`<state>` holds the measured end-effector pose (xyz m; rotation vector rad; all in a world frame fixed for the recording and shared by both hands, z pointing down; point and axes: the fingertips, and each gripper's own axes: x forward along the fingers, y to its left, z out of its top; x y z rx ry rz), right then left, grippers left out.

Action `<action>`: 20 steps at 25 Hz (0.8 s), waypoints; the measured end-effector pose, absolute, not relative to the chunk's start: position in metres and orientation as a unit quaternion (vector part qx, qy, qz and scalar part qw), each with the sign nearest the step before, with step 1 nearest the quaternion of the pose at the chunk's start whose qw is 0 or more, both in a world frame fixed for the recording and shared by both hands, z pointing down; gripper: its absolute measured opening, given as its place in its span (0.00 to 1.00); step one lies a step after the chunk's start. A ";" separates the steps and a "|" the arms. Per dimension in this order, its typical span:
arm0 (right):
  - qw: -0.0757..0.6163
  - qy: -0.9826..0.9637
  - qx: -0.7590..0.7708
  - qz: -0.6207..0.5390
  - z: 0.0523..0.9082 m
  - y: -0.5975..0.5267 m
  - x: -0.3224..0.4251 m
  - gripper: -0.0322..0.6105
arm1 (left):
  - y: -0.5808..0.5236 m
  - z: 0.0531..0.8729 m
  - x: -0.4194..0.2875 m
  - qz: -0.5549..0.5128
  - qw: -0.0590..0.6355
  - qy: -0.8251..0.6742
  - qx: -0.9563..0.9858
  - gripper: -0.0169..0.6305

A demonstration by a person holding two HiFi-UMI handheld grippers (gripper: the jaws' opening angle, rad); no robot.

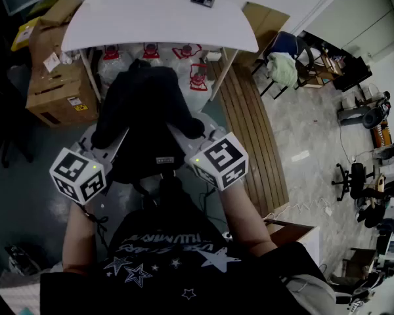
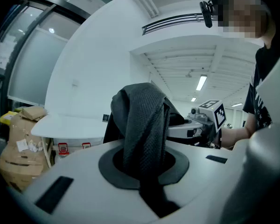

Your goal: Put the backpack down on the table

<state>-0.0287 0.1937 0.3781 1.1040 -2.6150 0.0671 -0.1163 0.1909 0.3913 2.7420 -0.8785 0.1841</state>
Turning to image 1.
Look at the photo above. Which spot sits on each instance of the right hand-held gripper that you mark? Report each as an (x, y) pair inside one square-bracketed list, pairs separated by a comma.
[(221, 161)]

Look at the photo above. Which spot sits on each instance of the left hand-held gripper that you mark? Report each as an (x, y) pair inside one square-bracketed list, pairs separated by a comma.
[(77, 176)]

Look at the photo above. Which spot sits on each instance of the black backpack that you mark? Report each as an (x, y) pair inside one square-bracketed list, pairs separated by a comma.
[(144, 110)]

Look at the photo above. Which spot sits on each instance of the person's left forearm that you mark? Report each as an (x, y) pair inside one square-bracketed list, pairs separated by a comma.
[(78, 235)]

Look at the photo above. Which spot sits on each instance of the person's right forearm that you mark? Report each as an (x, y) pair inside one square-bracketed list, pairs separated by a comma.
[(246, 222)]

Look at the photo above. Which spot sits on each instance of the wooden slat panel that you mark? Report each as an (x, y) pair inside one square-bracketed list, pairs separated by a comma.
[(249, 126)]

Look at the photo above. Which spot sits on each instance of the clear water bottle red label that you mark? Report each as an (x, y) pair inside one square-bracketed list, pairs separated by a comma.
[(113, 66), (185, 57), (151, 54), (197, 90)]

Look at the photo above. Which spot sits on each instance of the large brown cardboard box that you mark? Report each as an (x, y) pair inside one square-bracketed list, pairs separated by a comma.
[(59, 97)]

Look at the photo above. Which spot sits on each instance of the brown wooden box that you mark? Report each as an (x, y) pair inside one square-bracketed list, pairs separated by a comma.
[(292, 233)]

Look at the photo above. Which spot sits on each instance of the pale green cloth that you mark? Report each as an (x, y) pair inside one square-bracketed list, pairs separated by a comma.
[(282, 69)]

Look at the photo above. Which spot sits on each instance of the black chair with blue back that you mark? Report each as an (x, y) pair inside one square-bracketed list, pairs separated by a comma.
[(287, 43)]

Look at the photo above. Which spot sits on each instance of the black office chair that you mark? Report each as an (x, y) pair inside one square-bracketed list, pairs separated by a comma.
[(358, 176)]

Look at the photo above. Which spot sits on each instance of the person's black star-print shirt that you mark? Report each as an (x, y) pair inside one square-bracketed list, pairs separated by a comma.
[(170, 290)]

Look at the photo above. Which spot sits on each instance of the wooden rack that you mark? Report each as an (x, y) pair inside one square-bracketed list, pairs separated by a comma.
[(325, 67)]

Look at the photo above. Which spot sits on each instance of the open brown cardboard box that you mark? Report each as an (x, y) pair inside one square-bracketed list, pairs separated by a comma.
[(49, 34)]

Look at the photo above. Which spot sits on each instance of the flat cardboard sheet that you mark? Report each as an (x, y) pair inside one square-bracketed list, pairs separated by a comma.
[(266, 21)]

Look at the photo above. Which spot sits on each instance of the yellow box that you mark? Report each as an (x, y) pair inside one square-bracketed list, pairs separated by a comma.
[(23, 33)]

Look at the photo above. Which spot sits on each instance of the white table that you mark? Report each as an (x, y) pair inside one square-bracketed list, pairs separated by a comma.
[(157, 21)]

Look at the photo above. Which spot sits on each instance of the black cabinet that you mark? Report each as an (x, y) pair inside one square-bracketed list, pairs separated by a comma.
[(354, 75)]

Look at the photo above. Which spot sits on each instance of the orange box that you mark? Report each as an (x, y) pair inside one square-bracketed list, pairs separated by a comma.
[(381, 134)]

